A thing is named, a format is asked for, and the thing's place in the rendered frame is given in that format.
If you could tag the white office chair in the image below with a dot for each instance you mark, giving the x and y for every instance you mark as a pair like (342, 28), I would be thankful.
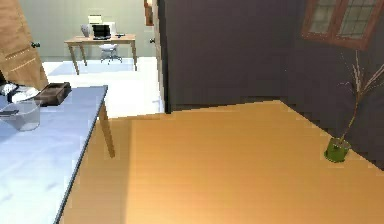
(109, 50)

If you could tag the black laptop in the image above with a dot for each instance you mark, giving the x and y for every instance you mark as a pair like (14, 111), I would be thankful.
(101, 31)

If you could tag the pale wooden room door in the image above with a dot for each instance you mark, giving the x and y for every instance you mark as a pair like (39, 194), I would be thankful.
(159, 56)

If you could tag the dark round door knob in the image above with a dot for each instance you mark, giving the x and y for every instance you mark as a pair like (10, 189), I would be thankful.
(152, 40)

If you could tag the small dark remote control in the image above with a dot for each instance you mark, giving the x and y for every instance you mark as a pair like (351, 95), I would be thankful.
(119, 34)

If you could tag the wooden desk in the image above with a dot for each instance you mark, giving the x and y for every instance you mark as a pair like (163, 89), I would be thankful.
(100, 40)

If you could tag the white vase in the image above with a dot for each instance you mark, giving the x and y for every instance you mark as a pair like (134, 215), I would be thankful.
(86, 30)

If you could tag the dark brown tray box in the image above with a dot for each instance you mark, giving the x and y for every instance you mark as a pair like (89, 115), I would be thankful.
(53, 93)

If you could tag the green potted dry plant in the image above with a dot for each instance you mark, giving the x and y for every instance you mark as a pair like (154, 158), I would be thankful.
(337, 150)

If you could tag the pale blue top table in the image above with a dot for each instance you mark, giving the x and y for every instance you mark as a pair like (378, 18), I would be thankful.
(43, 160)

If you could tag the clear glass bowl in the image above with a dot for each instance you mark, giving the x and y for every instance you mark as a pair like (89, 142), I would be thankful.
(25, 116)

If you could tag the brown framed window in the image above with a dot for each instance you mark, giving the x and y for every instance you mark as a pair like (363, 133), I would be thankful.
(343, 20)

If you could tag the dark flat phone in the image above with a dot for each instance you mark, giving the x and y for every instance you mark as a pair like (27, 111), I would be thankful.
(8, 112)

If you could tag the brown framed wall picture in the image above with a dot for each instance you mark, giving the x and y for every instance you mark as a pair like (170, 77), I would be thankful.
(148, 13)

